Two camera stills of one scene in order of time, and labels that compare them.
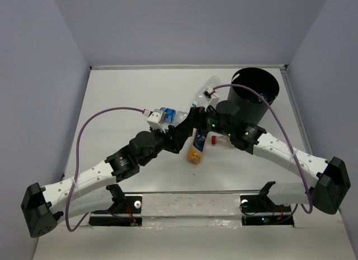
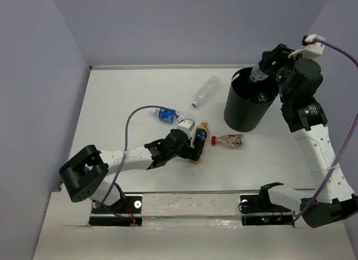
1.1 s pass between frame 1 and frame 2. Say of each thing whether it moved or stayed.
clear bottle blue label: stayed
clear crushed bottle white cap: stayed
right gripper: moved
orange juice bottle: stayed
